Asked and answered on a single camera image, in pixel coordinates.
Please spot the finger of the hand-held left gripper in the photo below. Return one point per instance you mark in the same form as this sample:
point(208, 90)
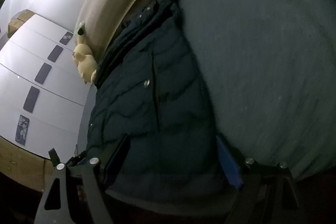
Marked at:
point(53, 155)
point(76, 160)

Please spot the white wardrobe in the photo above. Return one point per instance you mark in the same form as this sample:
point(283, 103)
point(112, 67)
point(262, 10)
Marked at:
point(68, 108)

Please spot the yellow plush toy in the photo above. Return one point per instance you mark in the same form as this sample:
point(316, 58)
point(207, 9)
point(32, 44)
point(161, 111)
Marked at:
point(85, 58)

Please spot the bed with blue sheet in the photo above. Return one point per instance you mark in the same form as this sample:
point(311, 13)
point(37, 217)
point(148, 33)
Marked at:
point(262, 56)

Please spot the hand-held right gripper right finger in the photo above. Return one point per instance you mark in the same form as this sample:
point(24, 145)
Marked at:
point(229, 161)

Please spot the dark navy puffer jacket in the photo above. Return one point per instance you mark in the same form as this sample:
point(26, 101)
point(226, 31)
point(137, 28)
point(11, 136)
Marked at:
point(157, 108)

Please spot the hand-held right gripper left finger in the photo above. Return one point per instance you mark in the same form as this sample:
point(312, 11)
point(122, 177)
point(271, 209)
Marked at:
point(118, 158)

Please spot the small green cloth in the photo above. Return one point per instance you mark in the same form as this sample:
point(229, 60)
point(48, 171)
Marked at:
point(81, 24)

